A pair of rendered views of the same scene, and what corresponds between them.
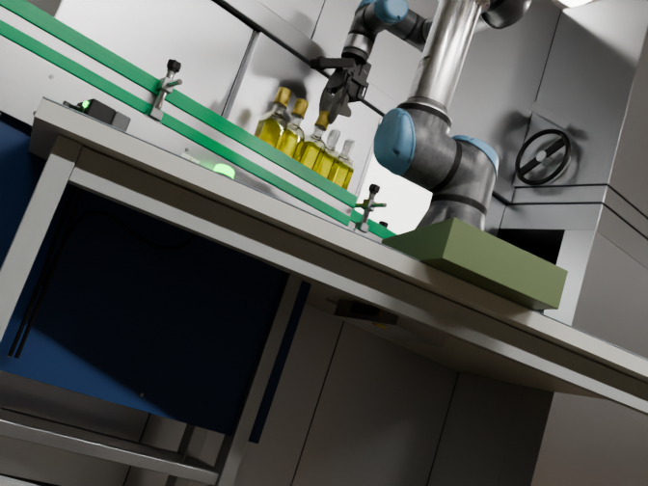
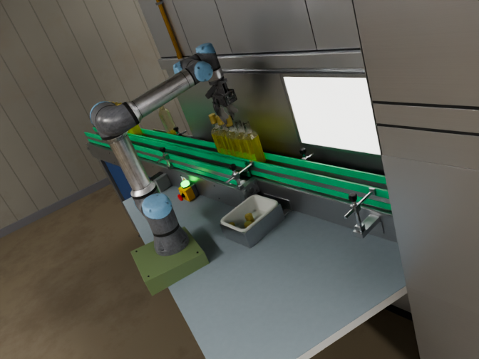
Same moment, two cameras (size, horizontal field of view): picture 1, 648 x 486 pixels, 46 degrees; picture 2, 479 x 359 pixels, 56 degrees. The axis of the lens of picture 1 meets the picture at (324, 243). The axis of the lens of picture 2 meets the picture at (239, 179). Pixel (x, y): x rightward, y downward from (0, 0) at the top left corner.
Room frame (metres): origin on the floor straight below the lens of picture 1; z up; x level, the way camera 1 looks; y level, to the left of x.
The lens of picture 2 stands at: (1.96, -1.87, 1.87)
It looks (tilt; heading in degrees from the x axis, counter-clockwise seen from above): 28 degrees down; 94
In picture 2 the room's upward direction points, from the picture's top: 20 degrees counter-clockwise
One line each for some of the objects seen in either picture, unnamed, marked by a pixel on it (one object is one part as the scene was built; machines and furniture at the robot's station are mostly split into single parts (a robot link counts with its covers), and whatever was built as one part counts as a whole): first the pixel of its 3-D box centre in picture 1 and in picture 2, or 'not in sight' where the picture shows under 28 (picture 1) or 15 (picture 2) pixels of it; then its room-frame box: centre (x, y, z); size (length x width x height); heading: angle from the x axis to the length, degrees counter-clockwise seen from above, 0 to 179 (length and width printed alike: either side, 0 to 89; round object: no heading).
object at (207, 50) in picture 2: (366, 22); (207, 58); (1.87, 0.08, 1.45); 0.09 x 0.08 x 0.11; 24
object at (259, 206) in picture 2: not in sight; (251, 219); (1.83, -0.21, 0.80); 0.22 x 0.17 x 0.09; 37
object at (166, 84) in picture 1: (169, 89); (163, 160); (1.45, 0.39, 0.94); 0.07 x 0.04 x 0.13; 37
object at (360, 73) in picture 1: (349, 76); (222, 91); (1.88, 0.07, 1.29); 0.09 x 0.08 x 0.12; 127
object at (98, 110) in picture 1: (95, 130); (160, 181); (1.36, 0.47, 0.79); 0.08 x 0.08 x 0.08; 37
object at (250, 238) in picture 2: not in sight; (256, 217); (1.85, -0.20, 0.79); 0.27 x 0.17 x 0.08; 37
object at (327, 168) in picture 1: (315, 183); (246, 150); (1.90, 0.07, 0.99); 0.06 x 0.06 x 0.21; 39
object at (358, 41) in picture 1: (356, 48); (214, 74); (1.88, 0.08, 1.37); 0.08 x 0.08 x 0.05
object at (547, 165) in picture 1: (544, 158); not in sight; (2.45, -0.63, 1.49); 0.21 x 0.05 x 0.21; 37
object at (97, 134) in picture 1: (310, 295); (302, 190); (2.09, -0.01, 0.73); 1.58 x 1.52 x 0.04; 110
